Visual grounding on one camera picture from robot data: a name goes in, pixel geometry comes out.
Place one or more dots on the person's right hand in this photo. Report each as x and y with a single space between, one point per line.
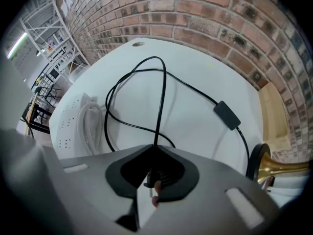
155 201

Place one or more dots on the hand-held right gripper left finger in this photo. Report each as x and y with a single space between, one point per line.
122 177

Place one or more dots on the white ceiling tube light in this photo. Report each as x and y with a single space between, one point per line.
15 46

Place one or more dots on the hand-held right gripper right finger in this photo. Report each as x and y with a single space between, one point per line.
185 177

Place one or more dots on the black folding chair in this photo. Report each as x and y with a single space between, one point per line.
47 94

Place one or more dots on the white power strip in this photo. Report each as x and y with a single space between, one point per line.
71 121

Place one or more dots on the white metal shelf rack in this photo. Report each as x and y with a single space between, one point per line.
49 26

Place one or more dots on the beige wooden box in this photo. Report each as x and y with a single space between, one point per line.
271 111

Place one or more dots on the white rectangular table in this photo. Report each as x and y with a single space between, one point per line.
195 65

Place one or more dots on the white shade brass desk lamp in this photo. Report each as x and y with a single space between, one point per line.
281 166

